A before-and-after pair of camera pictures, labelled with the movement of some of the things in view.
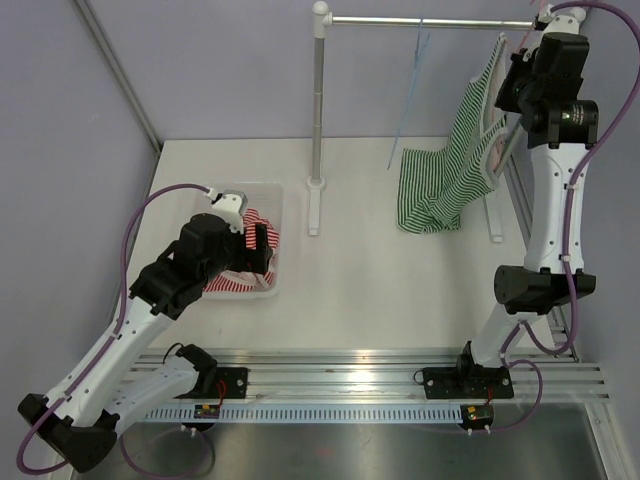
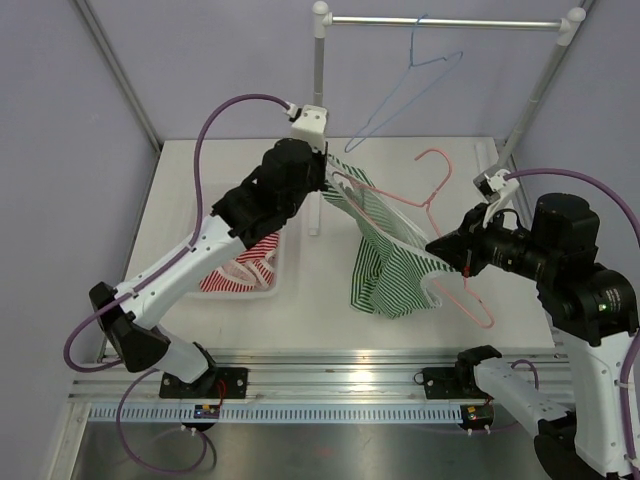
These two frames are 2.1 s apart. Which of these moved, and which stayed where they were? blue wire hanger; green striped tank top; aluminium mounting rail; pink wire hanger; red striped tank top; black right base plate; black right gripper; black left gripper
Moved: pink wire hanger; black right gripper; black left gripper; green striped tank top; blue wire hanger
Stayed: aluminium mounting rail; red striped tank top; black right base plate
